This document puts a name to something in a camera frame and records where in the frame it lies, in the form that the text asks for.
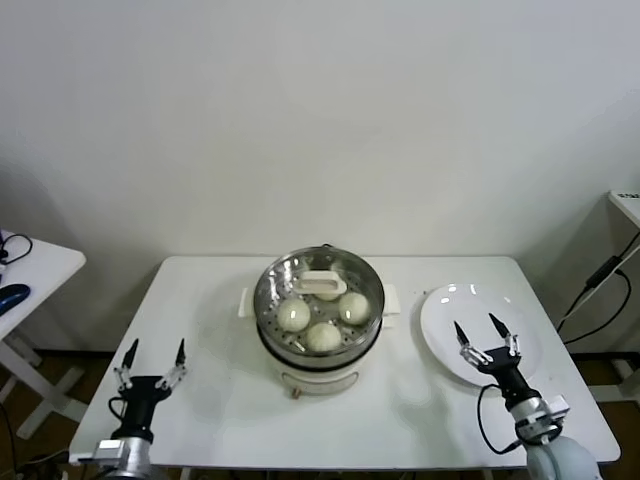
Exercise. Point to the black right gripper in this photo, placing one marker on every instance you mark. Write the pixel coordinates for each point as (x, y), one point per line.
(505, 372)

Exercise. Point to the white steamed baozi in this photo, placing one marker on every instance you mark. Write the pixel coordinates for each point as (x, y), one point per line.
(327, 296)
(355, 308)
(324, 338)
(294, 315)

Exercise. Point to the white side table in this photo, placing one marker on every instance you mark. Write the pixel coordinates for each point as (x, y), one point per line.
(45, 270)

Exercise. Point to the blue computer mouse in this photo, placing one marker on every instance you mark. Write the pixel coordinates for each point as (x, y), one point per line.
(12, 297)

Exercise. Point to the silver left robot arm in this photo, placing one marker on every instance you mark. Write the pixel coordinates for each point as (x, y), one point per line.
(125, 457)

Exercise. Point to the white round plate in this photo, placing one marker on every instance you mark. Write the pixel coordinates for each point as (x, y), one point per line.
(465, 310)

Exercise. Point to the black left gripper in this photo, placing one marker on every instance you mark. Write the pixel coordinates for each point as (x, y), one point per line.
(140, 400)

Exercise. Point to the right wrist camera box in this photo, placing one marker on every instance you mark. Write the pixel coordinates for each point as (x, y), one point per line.
(547, 410)

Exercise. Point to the black power strip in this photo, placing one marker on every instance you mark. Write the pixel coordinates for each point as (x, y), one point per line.
(602, 272)

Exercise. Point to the stainless steel steamer basket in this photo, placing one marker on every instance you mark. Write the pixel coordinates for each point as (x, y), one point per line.
(392, 300)

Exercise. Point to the cream electric cooker base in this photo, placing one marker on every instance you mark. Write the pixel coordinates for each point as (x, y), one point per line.
(320, 375)

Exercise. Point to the white table with label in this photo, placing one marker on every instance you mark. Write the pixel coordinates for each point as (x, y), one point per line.
(627, 202)

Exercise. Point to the round glass pot lid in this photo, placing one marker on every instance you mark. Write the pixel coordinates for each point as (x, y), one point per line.
(320, 285)

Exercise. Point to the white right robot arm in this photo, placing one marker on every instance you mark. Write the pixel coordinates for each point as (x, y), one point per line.
(550, 440)

